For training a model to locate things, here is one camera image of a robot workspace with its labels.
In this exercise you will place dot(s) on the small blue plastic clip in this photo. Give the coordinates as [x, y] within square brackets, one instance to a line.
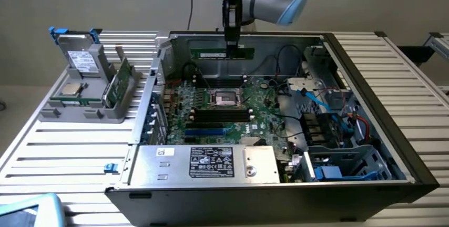
[110, 167]

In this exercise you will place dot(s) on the silver power supply unit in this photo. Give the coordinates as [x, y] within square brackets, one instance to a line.
[176, 166]

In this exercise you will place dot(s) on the metal slat side table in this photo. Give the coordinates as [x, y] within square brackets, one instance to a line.
[439, 44]

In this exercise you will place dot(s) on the black RAM slot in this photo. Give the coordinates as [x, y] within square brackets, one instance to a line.
[223, 120]
[223, 110]
[223, 113]
[223, 117]

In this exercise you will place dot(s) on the black case fan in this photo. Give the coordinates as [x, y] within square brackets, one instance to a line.
[321, 128]

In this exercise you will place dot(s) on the silver CPU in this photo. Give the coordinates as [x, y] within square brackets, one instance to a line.
[73, 89]

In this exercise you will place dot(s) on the green motherboard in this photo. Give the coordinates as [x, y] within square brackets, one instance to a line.
[260, 111]

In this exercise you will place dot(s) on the green graphics card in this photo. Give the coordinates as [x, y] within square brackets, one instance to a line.
[120, 85]

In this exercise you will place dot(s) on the blue disk carrier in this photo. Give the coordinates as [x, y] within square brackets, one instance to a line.
[58, 31]

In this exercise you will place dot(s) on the silver hard disk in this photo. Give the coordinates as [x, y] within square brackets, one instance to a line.
[81, 59]

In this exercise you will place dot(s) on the long black expansion slot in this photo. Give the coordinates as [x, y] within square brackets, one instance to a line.
[205, 125]

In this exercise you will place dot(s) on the silver chipset heatsink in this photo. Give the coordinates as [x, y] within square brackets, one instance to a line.
[251, 141]

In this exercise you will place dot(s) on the grey parts rack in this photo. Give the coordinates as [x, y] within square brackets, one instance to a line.
[96, 93]

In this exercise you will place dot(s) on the CPU socket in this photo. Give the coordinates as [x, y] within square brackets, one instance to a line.
[225, 97]

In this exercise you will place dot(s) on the blue expansion slot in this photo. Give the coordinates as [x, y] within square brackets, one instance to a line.
[205, 132]

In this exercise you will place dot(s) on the green RAM stick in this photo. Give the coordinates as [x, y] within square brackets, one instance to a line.
[211, 53]
[72, 103]

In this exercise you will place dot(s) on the short black expansion slot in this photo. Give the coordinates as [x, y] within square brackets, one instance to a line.
[192, 140]

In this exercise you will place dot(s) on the black RAM slot bank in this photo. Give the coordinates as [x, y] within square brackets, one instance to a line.
[220, 83]

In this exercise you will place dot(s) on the blue disk caddy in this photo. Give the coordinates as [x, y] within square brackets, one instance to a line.
[328, 172]

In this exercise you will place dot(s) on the grey metal disk bay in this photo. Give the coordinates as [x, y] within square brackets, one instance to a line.
[351, 156]

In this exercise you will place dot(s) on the black open PC case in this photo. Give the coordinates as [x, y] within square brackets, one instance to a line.
[245, 203]

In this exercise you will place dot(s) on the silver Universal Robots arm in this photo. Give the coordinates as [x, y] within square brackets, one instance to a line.
[271, 1]

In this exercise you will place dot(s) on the teal teach pendant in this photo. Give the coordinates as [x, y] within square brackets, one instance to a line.
[53, 206]

